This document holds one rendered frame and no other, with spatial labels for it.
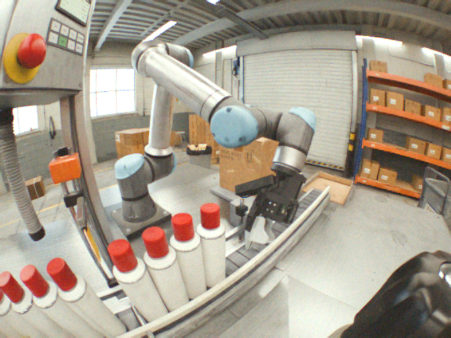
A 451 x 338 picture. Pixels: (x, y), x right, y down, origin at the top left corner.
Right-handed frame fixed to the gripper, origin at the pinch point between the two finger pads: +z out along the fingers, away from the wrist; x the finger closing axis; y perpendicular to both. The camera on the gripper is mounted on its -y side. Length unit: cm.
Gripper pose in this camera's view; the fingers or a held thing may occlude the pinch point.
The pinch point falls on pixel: (247, 243)
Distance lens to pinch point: 44.6
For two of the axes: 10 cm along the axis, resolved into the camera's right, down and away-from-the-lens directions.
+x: 6.4, 2.8, 7.2
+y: 6.8, 2.5, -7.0
